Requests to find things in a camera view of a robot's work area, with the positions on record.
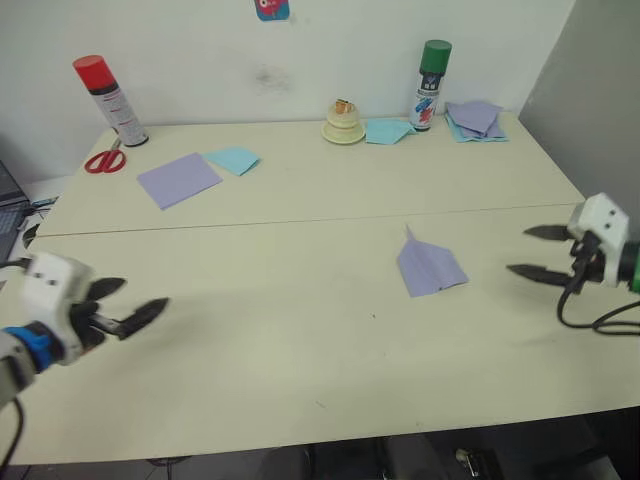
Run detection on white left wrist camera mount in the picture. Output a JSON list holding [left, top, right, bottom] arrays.
[[22, 251, 95, 367]]

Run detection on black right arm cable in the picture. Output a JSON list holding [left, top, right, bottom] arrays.
[[556, 283, 640, 335]]

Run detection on crumpled light blue paper sheet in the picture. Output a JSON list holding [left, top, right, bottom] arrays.
[[364, 117, 418, 147]]

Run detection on folded light blue paper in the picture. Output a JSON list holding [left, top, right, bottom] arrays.
[[202, 145, 262, 178]]

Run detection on dark laptop computer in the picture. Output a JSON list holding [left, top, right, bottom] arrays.
[[0, 132, 32, 267]]

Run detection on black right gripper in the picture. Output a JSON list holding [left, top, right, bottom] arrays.
[[505, 225, 605, 295]]

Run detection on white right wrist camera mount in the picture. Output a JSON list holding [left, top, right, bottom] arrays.
[[567, 192, 632, 289]]

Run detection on black cable beside laptop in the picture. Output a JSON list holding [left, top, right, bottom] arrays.
[[18, 196, 59, 251]]

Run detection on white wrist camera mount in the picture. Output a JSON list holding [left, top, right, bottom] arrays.
[[22, 251, 95, 367], [567, 192, 632, 289]]

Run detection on blue and pink wall sticker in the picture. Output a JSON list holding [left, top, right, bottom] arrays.
[[253, 0, 292, 23]]

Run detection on flat purple paper sheet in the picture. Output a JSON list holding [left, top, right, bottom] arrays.
[[136, 152, 224, 212]]

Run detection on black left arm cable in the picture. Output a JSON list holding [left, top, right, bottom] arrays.
[[0, 396, 26, 467]]

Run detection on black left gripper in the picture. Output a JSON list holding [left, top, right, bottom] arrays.
[[69, 277, 172, 354]]

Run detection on purple paper sheet pile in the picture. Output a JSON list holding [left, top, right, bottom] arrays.
[[444, 99, 505, 140]]

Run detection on dark rounded shape under table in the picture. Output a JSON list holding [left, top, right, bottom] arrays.
[[382, 432, 454, 480], [257, 443, 314, 480]]

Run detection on red-capped spray can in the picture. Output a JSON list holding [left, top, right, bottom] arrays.
[[72, 54, 150, 148]]

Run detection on purple paper airplane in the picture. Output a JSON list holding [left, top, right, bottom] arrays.
[[396, 224, 470, 299]]

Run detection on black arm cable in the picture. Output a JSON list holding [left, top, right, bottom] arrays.
[[0, 396, 26, 467], [556, 283, 640, 335]]

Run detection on green-capped spray can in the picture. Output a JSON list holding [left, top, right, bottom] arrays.
[[408, 39, 454, 133]]

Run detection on light blue paper pile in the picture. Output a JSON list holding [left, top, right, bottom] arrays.
[[445, 115, 510, 144]]

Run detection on red-handled scissors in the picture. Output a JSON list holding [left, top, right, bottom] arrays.
[[83, 136, 128, 175]]

